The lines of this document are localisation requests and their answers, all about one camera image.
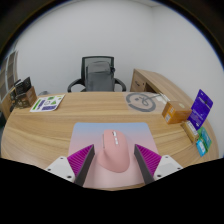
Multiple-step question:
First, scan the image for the grey backpack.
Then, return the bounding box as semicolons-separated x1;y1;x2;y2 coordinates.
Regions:
85;60;116;92

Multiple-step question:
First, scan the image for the small blue box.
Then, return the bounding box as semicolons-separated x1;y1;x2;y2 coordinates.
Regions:
195;138;208;158

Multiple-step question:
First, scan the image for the wide brown cardboard box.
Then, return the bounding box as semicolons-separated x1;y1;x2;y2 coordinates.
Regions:
14;86;38;109

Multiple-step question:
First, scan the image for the black mesh office chair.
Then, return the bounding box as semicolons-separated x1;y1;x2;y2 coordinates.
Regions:
67;55;128;93

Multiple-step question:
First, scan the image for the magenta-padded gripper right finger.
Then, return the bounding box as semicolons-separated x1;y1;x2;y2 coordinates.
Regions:
133;143;184;185

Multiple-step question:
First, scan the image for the printed paper sheet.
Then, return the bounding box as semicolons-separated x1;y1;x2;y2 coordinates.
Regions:
29;94;66;113

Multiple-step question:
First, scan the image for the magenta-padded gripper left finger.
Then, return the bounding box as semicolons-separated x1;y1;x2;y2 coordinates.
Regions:
44;144;96;187

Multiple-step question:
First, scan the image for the wooden side cabinet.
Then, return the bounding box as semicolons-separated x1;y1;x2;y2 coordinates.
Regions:
129;68;188;104

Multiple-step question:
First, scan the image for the pink and blue mouse pad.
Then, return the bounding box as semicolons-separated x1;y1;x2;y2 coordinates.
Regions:
68;121;161;189

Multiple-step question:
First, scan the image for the orange cardboard box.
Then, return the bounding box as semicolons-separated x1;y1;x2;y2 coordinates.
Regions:
161;100;193;125

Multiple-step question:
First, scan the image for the black open box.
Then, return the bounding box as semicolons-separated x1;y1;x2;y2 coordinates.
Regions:
14;76;33;96

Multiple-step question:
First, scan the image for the small yellow box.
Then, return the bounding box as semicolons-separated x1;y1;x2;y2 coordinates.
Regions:
180;120;200;144

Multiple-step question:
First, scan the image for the pink computer mouse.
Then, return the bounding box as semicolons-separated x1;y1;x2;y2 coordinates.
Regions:
97;129;131;174

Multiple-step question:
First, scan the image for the small green box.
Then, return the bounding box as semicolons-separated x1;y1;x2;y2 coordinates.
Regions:
197;126;213;151

